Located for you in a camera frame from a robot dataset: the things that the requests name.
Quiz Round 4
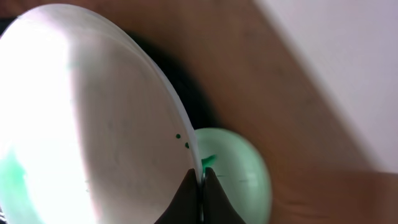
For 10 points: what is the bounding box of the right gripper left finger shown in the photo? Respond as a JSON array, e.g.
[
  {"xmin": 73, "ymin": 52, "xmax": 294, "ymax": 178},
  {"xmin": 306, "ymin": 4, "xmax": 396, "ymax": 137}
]
[{"xmin": 155, "ymin": 169, "xmax": 200, "ymax": 224}]

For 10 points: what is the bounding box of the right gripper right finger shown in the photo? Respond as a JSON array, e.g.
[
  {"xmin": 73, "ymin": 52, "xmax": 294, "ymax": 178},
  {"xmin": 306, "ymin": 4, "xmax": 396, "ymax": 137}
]
[{"xmin": 203, "ymin": 167, "xmax": 246, "ymax": 224}]

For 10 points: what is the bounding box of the round black serving tray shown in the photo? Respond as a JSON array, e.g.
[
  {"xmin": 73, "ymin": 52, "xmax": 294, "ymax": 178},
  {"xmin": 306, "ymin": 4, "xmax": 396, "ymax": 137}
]
[{"xmin": 126, "ymin": 31, "xmax": 220, "ymax": 129}]

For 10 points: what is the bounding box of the pale green plate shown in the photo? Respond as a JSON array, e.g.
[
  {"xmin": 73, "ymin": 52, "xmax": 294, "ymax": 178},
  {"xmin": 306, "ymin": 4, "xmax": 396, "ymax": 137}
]
[{"xmin": 195, "ymin": 128, "xmax": 272, "ymax": 224}]

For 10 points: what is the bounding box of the white plate with green smear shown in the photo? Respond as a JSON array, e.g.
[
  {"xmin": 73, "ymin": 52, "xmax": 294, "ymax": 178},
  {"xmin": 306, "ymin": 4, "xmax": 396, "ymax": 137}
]
[{"xmin": 1, "ymin": 4, "xmax": 202, "ymax": 224}]

